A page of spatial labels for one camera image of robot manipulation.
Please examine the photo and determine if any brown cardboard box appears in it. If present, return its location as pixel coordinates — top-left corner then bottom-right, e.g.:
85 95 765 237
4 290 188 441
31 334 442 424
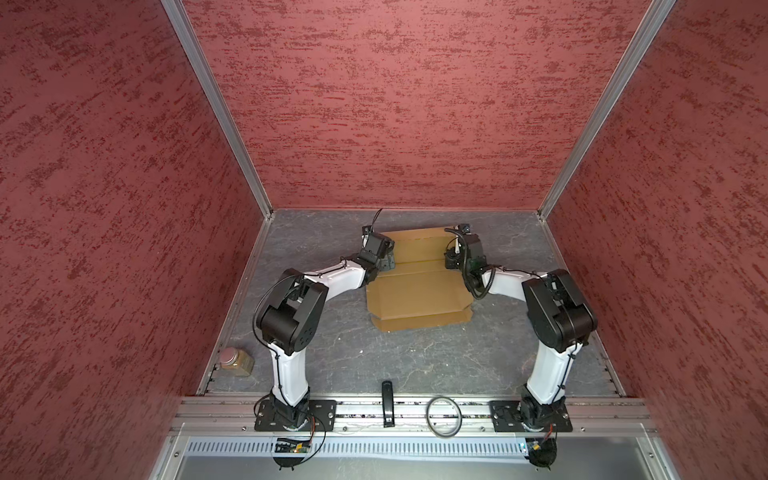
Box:
366 227 473 332

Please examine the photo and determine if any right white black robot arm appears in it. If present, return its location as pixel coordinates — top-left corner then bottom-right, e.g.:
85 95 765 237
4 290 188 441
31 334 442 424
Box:
444 225 598 431

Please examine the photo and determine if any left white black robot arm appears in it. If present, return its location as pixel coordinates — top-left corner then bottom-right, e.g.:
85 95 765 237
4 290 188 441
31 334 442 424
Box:
251 226 395 430

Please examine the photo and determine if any glass spice jar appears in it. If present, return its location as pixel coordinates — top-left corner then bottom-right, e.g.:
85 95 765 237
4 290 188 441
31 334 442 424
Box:
218 347 254 377

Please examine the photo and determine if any left circuit board connector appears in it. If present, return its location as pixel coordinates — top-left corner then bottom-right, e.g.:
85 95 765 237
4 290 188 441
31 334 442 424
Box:
272 437 313 469

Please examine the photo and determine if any circuit board connector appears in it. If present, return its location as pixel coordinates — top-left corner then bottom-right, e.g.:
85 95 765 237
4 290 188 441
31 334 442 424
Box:
526 438 558 469
272 437 313 469

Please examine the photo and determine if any right circuit board connector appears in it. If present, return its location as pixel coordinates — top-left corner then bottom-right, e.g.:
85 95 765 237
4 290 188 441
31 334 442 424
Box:
526 438 558 469

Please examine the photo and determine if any black handle bar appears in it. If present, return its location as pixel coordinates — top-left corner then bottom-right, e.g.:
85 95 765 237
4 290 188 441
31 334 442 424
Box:
381 380 395 428

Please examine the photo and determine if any black cable ring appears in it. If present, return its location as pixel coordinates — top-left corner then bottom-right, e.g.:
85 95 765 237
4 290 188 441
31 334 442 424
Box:
425 395 464 438

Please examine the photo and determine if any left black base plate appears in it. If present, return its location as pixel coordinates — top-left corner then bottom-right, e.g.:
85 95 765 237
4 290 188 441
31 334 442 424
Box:
254 397 337 433

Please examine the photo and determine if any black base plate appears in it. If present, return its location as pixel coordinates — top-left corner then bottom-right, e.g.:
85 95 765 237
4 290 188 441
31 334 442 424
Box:
489 398 573 434
254 397 337 433

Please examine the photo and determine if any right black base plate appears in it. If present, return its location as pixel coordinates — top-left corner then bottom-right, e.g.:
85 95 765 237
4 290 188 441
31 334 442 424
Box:
489 398 573 434

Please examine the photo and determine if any left aluminium corner post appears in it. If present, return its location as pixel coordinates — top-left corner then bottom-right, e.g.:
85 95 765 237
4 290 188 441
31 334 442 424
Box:
161 0 274 221

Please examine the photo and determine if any aluminium corner post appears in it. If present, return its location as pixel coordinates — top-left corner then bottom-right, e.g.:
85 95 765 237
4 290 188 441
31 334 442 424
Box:
161 0 274 221
538 0 676 223

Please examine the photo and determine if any aluminium frame rail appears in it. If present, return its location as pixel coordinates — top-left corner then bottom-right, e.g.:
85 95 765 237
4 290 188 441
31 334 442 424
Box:
171 394 659 438

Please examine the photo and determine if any white perforated cable duct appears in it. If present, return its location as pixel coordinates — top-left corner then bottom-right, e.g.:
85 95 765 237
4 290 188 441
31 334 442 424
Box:
184 436 527 463

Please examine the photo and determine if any right aluminium corner post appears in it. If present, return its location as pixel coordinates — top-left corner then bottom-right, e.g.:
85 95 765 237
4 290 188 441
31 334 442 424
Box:
538 0 676 223

